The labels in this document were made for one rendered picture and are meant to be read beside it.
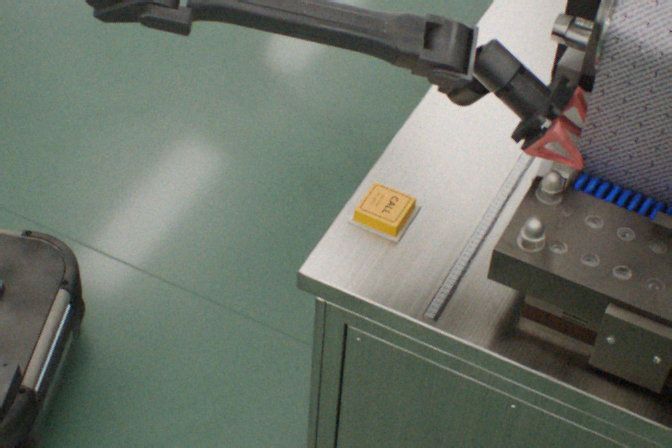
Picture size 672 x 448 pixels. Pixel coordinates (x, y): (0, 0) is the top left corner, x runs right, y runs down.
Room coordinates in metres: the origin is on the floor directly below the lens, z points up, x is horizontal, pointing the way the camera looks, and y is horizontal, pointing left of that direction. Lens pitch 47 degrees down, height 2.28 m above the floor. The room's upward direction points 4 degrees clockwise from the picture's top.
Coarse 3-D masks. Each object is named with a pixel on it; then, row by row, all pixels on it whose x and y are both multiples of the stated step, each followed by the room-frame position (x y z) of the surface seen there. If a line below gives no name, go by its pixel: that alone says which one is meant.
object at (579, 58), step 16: (576, 32) 1.41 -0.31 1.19; (576, 48) 1.40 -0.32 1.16; (592, 48) 1.39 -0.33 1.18; (560, 64) 1.40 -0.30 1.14; (576, 64) 1.40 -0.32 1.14; (592, 64) 1.38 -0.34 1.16; (576, 80) 1.39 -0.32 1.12; (592, 80) 1.38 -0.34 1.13; (576, 112) 1.39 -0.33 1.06; (576, 144) 1.39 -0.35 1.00; (544, 160) 1.44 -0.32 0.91
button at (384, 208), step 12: (372, 192) 1.34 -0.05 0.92; (384, 192) 1.34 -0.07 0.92; (396, 192) 1.34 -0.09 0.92; (360, 204) 1.31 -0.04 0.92; (372, 204) 1.31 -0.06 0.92; (384, 204) 1.31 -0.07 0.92; (396, 204) 1.32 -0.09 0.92; (408, 204) 1.32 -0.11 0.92; (360, 216) 1.29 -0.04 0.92; (372, 216) 1.29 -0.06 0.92; (384, 216) 1.29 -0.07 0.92; (396, 216) 1.29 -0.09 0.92; (408, 216) 1.31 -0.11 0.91; (384, 228) 1.28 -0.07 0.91; (396, 228) 1.27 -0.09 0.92
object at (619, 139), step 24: (600, 96) 1.30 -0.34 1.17; (624, 96) 1.29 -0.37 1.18; (648, 96) 1.28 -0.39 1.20; (600, 120) 1.30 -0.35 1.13; (624, 120) 1.29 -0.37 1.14; (648, 120) 1.27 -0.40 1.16; (600, 144) 1.30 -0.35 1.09; (624, 144) 1.28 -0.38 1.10; (648, 144) 1.27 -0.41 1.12; (600, 168) 1.29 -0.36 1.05; (624, 168) 1.28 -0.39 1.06; (648, 168) 1.27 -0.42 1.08; (648, 192) 1.26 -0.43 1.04
